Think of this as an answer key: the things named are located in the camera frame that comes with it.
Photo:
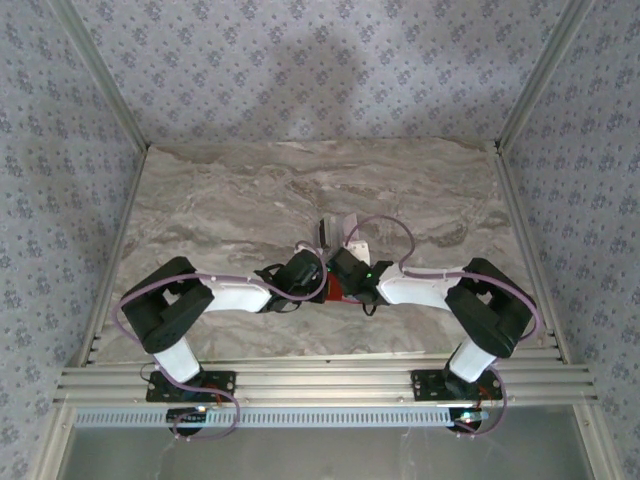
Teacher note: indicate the red card holder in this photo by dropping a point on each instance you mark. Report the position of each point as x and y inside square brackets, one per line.
[334, 292]

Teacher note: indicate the aluminium frame leg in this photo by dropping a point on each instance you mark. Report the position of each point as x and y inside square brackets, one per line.
[595, 445]
[52, 445]

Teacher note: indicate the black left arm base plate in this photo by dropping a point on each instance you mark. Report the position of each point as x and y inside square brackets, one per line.
[225, 385]

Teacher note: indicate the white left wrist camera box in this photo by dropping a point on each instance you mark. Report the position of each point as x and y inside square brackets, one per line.
[307, 247]

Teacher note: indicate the black card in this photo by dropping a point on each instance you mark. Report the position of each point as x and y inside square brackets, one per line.
[324, 231]

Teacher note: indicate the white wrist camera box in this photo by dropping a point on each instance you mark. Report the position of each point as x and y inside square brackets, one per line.
[307, 247]
[360, 250]

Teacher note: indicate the aluminium side rail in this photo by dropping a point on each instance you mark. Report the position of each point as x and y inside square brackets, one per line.
[116, 255]
[525, 250]

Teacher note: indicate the aluminium frame post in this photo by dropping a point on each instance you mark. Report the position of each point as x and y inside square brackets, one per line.
[538, 75]
[107, 75]

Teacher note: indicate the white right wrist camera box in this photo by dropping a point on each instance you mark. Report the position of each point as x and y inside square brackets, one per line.
[360, 250]

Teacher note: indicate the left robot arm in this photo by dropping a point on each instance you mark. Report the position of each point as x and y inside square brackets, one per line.
[235, 297]

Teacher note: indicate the black controller board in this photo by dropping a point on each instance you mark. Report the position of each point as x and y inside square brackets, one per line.
[467, 419]
[187, 416]

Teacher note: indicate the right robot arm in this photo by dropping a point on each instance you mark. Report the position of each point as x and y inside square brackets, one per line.
[420, 290]

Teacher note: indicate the aluminium front rail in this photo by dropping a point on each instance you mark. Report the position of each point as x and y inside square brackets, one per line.
[325, 380]

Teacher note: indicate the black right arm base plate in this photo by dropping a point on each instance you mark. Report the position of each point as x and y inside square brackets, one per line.
[425, 387]

